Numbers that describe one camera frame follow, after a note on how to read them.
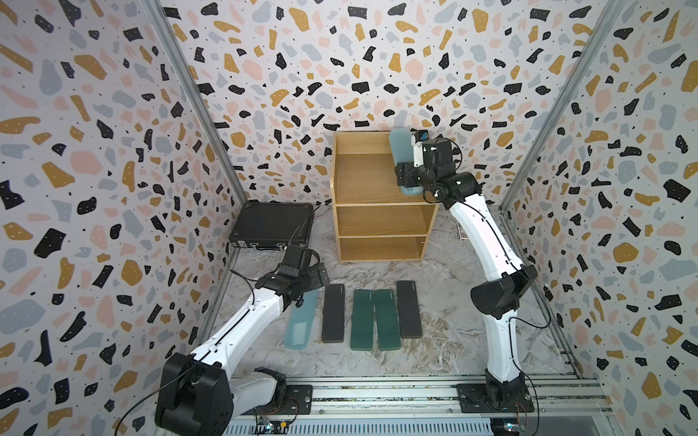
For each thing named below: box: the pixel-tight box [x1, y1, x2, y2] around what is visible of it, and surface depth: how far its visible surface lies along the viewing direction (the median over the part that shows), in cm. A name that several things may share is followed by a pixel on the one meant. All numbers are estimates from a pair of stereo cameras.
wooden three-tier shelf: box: [330, 130, 440, 264], surface depth 94 cm
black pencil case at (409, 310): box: [396, 280, 423, 339], surface depth 92 cm
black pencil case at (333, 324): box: [321, 283, 345, 344], surface depth 92 cm
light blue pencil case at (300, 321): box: [283, 287, 321, 351], surface depth 88 cm
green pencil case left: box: [350, 288, 374, 352], surface depth 89 cm
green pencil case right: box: [372, 288, 401, 352], surface depth 90 cm
